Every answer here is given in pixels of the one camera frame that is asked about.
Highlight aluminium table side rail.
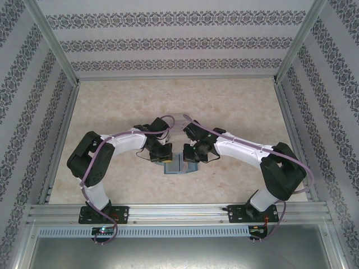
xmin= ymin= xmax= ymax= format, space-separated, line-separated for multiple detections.
xmin=38 ymin=84 xmax=81 ymax=205
xmin=274 ymin=84 xmax=319 ymax=203

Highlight controller circuit board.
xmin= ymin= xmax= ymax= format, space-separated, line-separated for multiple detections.
xmin=249 ymin=225 xmax=269 ymax=235
xmin=91 ymin=226 xmax=116 ymax=236

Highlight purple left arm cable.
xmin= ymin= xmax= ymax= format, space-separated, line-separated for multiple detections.
xmin=80 ymin=114 xmax=177 ymax=245

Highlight grey slotted cable duct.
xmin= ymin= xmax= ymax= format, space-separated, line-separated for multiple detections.
xmin=38 ymin=226 xmax=250 ymax=238

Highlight aluminium mounting rail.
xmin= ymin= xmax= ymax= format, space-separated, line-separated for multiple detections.
xmin=27 ymin=203 xmax=330 ymax=225

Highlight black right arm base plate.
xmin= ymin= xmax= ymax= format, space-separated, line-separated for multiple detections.
xmin=228 ymin=204 xmax=280 ymax=224

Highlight teal card holder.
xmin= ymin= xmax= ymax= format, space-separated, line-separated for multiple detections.
xmin=163 ymin=152 xmax=201 ymax=176

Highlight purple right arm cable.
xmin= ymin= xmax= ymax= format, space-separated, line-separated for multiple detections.
xmin=182 ymin=113 xmax=316 ymax=244

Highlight clear plastic tray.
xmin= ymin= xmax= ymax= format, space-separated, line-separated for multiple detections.
xmin=168 ymin=112 xmax=189 ymax=138

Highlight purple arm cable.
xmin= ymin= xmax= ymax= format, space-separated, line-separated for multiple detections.
xmin=80 ymin=114 xmax=177 ymax=245
xmin=182 ymin=113 xmax=316 ymax=244

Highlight aluminium frame post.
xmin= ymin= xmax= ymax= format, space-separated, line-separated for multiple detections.
xmin=272 ymin=0 xmax=329 ymax=85
xmin=22 ymin=0 xmax=82 ymax=86

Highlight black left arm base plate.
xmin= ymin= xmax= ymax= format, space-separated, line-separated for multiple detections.
xmin=78 ymin=206 xmax=130 ymax=225

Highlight grey metal sheet panel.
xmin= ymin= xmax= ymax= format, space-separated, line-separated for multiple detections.
xmin=27 ymin=236 xmax=346 ymax=269

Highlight left controller circuit board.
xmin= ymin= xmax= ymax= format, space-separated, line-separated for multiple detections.
xmin=91 ymin=226 xmax=116 ymax=236

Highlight right controller circuit board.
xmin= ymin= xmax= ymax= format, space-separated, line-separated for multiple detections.
xmin=249 ymin=225 xmax=269 ymax=235

